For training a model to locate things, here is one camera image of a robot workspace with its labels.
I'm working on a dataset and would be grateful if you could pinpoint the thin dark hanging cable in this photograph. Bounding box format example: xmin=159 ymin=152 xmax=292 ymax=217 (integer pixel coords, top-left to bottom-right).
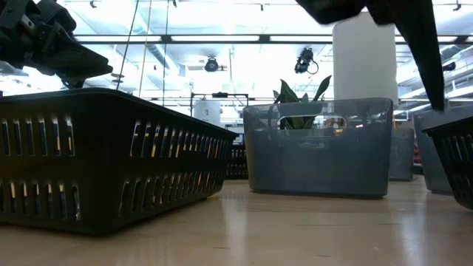
xmin=161 ymin=0 xmax=170 ymax=108

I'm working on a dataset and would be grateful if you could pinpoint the thin black slanted cable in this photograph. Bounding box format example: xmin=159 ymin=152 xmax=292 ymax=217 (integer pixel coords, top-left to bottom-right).
xmin=115 ymin=0 xmax=140 ymax=92

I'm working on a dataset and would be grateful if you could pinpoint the thin tan hanging cable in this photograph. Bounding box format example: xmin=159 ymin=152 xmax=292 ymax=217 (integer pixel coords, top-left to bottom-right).
xmin=138 ymin=0 xmax=152 ymax=99

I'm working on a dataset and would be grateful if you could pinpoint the grey translucent plastic bin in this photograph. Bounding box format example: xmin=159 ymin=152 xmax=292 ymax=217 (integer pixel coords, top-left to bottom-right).
xmin=412 ymin=105 xmax=473 ymax=196
xmin=242 ymin=98 xmax=394 ymax=197
xmin=388 ymin=127 xmax=415 ymax=182

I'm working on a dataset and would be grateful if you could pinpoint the green snake plant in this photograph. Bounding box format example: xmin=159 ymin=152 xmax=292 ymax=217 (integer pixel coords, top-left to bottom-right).
xmin=272 ymin=75 xmax=333 ymax=130

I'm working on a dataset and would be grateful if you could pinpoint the round black ceiling camera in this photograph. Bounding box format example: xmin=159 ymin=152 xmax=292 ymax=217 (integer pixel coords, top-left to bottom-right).
xmin=204 ymin=56 xmax=220 ymax=73

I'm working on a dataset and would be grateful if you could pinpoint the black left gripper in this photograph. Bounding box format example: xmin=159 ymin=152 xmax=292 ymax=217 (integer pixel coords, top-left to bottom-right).
xmin=0 ymin=0 xmax=114 ymax=90

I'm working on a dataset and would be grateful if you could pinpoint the black ceiling camera with cable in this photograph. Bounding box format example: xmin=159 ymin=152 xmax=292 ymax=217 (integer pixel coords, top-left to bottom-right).
xmin=294 ymin=47 xmax=319 ymax=75

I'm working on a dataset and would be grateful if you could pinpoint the white cylindrical bin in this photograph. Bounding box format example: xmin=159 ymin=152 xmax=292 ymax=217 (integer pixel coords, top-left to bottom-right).
xmin=193 ymin=100 xmax=222 ymax=127

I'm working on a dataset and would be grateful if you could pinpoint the white cylindrical lamp shade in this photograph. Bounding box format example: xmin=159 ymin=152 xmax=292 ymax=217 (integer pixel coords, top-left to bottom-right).
xmin=332 ymin=13 xmax=399 ymax=108

